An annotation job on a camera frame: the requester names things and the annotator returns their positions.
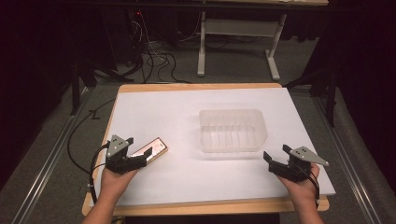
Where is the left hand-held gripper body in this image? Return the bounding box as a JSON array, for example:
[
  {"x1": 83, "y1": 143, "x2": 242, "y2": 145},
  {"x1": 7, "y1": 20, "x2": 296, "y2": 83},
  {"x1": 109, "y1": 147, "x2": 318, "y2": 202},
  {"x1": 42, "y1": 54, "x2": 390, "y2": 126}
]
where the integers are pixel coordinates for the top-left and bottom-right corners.
[{"x1": 105, "y1": 134, "x2": 140, "y2": 175}]

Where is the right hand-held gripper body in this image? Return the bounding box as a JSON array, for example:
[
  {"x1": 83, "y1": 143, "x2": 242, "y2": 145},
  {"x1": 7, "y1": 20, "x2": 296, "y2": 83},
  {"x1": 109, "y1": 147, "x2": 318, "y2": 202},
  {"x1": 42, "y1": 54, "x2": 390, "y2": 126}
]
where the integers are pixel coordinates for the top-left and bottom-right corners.
[{"x1": 268, "y1": 146, "x2": 330, "y2": 183}]

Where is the pink rectangular phone-like object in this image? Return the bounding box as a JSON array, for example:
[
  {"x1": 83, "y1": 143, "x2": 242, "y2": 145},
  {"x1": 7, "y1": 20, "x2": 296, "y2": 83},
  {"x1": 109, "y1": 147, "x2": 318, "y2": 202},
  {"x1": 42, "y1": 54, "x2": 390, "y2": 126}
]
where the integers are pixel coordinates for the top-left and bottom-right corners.
[{"x1": 130, "y1": 136, "x2": 169, "y2": 164}]

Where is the person's right hand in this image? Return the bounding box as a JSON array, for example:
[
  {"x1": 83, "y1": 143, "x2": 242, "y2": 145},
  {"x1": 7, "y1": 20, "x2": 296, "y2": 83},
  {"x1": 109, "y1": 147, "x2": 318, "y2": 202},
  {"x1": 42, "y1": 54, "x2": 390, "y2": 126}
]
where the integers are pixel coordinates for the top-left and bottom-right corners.
[{"x1": 276, "y1": 162, "x2": 321, "y2": 203}]

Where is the person's left hand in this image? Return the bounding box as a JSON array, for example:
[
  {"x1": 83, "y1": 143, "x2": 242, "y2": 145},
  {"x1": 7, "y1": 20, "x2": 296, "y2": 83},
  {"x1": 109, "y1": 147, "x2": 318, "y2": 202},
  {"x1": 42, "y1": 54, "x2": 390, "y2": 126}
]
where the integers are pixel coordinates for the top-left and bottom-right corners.
[{"x1": 98, "y1": 166, "x2": 140, "y2": 203}]

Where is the clear plastic container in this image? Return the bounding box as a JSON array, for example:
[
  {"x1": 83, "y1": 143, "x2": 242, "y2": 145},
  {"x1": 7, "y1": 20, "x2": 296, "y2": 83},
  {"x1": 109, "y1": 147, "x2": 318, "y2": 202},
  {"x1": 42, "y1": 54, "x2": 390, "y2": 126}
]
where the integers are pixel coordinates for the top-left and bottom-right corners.
[{"x1": 199, "y1": 108, "x2": 269, "y2": 154}]

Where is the white table board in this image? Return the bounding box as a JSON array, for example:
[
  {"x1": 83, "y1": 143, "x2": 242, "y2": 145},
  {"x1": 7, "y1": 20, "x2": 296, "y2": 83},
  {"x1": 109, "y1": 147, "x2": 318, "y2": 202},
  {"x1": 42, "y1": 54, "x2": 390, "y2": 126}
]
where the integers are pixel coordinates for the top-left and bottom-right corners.
[{"x1": 90, "y1": 87, "x2": 336, "y2": 207}]

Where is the black metal stand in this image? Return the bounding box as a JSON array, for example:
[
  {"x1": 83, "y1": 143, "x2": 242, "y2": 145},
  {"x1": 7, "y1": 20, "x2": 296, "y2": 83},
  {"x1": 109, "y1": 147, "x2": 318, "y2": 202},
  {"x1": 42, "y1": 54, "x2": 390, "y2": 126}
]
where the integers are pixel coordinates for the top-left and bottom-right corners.
[
  {"x1": 68, "y1": 54, "x2": 98, "y2": 117},
  {"x1": 282, "y1": 66, "x2": 340, "y2": 129}
]

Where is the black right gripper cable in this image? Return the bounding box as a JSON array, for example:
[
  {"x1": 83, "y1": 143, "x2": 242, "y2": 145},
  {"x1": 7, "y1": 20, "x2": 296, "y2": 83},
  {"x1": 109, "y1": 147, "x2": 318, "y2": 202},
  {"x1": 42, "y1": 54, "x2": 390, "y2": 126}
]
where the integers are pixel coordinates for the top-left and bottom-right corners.
[{"x1": 297, "y1": 166, "x2": 321, "y2": 209}]

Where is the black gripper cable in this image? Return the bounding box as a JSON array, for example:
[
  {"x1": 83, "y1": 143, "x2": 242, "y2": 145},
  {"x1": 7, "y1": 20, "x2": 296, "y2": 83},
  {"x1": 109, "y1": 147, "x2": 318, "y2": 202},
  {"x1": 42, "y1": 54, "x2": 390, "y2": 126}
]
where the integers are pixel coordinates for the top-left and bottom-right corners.
[
  {"x1": 297, "y1": 166, "x2": 321, "y2": 209},
  {"x1": 88, "y1": 141, "x2": 112, "y2": 205}
]

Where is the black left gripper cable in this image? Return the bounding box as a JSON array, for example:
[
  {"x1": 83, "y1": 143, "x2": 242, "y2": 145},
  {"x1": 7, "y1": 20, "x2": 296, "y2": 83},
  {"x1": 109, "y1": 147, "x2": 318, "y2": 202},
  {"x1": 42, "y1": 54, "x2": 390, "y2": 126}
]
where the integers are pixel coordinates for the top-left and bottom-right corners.
[{"x1": 88, "y1": 141, "x2": 112, "y2": 205}]

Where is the metal floor rail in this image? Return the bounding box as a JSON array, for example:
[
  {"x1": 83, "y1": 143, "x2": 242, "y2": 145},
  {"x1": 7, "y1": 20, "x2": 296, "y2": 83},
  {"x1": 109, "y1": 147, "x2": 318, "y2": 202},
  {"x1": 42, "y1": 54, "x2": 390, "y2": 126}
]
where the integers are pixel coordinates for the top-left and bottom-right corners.
[
  {"x1": 311, "y1": 94, "x2": 376, "y2": 224},
  {"x1": 10, "y1": 88, "x2": 94, "y2": 224}
]

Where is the black floor cable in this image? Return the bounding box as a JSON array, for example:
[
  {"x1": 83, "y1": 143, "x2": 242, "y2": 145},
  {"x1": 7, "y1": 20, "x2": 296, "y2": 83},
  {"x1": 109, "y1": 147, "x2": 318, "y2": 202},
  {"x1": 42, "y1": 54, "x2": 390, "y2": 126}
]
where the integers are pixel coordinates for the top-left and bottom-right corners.
[{"x1": 66, "y1": 97, "x2": 117, "y2": 175}]

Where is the tangle of floor cables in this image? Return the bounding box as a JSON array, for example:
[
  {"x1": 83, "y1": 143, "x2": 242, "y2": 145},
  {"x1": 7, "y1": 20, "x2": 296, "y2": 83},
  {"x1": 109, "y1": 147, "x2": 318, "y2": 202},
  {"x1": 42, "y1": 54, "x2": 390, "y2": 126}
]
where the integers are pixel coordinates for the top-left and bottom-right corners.
[{"x1": 124, "y1": 10, "x2": 193, "y2": 85}]

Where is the white metal table frame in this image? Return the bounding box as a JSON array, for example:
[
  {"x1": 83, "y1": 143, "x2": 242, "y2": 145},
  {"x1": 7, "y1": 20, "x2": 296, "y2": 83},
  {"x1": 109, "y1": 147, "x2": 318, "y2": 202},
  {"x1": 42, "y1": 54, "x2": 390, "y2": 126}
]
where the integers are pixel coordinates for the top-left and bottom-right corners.
[{"x1": 192, "y1": 0, "x2": 330, "y2": 82}]

